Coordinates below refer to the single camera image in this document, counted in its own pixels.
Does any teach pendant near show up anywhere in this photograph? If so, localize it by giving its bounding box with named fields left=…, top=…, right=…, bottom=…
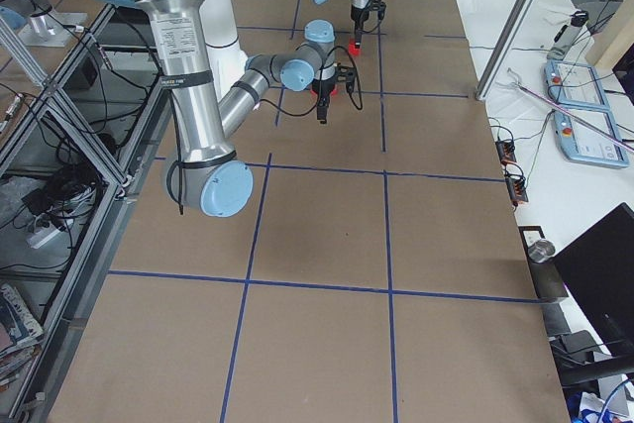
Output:
left=554, top=108, right=630, bottom=168

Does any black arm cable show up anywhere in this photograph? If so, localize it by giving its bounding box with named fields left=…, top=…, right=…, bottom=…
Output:
left=257, top=44, right=366, bottom=120

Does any teach pendant far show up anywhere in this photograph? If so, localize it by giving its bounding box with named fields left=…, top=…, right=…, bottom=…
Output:
left=544, top=59, right=610, bottom=110

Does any red block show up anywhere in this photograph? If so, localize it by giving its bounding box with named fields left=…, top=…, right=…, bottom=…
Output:
left=348, top=39, right=361, bottom=56
left=310, top=86, right=338, bottom=97

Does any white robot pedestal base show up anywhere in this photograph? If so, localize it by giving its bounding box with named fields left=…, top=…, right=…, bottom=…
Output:
left=200, top=0, right=247, bottom=100

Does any white power strip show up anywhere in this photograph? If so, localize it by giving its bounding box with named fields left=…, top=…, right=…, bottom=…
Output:
left=27, top=223, right=67, bottom=250

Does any stack of magazines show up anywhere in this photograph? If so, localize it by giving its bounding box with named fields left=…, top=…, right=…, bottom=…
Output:
left=1, top=282, right=44, bottom=392

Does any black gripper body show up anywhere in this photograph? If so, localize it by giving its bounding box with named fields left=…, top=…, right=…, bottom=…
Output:
left=351, top=14, right=369, bottom=40
left=316, top=79, right=335, bottom=106

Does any small metal cup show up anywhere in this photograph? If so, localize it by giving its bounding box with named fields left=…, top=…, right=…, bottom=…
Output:
left=527, top=238, right=556, bottom=264

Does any aluminium frame post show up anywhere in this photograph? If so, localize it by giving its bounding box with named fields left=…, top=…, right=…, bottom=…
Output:
left=475, top=0, right=535, bottom=101

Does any black monitor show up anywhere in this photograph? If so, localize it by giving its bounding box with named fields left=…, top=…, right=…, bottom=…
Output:
left=554, top=203, right=633, bottom=356

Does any teach pendant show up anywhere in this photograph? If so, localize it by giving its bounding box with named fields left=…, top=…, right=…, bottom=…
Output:
left=544, top=59, right=610, bottom=110
left=554, top=108, right=630, bottom=168

